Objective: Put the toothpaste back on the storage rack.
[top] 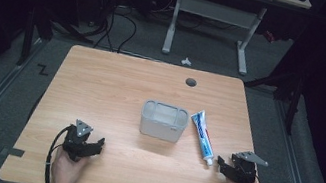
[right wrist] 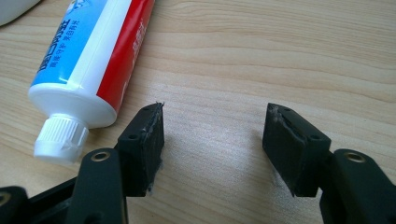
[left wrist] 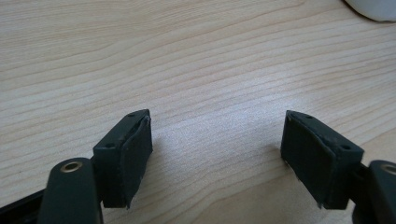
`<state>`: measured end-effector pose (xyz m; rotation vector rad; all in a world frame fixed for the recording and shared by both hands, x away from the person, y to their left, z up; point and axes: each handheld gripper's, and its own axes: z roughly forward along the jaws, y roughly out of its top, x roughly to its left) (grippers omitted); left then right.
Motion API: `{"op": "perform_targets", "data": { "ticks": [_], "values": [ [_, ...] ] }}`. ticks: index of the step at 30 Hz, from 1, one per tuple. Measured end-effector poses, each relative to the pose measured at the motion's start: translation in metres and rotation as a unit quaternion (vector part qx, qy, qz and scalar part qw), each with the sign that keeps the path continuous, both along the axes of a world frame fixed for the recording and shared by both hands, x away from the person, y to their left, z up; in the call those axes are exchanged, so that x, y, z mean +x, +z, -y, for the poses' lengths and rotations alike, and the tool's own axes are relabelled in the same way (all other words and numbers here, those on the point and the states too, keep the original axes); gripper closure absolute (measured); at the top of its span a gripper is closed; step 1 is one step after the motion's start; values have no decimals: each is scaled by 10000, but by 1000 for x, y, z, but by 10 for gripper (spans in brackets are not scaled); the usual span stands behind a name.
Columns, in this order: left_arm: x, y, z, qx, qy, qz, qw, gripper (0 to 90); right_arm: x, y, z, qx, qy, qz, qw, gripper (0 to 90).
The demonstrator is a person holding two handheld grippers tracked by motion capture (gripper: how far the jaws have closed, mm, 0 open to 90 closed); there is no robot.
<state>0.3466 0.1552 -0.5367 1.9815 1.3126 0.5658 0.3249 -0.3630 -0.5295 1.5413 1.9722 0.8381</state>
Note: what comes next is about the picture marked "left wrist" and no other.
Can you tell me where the grey plastic toothbrush holder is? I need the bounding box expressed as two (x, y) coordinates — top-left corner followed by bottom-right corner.
(342, 0), (396, 23)

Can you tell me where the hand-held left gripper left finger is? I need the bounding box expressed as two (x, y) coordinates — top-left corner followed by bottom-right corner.
(92, 108), (154, 209)

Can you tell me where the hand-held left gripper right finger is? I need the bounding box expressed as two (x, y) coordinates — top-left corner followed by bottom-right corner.
(280, 109), (365, 210)

